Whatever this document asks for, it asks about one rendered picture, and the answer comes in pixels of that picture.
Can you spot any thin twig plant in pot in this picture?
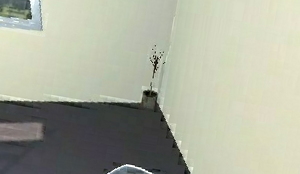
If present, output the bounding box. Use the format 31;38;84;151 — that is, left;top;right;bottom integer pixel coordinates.
139;44;168;111

